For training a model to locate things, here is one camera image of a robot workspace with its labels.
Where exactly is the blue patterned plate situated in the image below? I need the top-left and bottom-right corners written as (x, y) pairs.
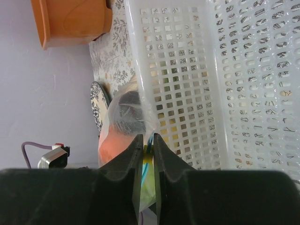
top-left (90, 81), bottom-right (111, 132)

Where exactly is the green fruit toy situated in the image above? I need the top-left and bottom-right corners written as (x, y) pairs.
top-left (140, 170), bottom-right (156, 208)

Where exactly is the clear zip top bag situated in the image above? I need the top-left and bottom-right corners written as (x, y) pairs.
top-left (97, 74), bottom-right (162, 213)

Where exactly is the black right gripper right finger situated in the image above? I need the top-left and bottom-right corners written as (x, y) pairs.
top-left (153, 134), bottom-right (300, 225)

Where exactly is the orange fruit toy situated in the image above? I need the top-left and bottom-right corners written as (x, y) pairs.
top-left (98, 126), bottom-right (135, 166)

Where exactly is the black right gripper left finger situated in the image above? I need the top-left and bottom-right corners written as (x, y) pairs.
top-left (0, 135), bottom-right (143, 225)

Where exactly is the white plastic basket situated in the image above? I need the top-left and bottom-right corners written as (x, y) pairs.
top-left (124, 0), bottom-right (300, 184)

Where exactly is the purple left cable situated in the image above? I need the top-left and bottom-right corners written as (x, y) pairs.
top-left (21, 142), bottom-right (53, 169)

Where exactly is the dark brown mangosteen toy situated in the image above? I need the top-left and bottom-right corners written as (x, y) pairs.
top-left (114, 90), bottom-right (146, 136)

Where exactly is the orange plastic bin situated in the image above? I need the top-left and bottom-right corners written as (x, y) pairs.
top-left (31, 0), bottom-right (113, 50)

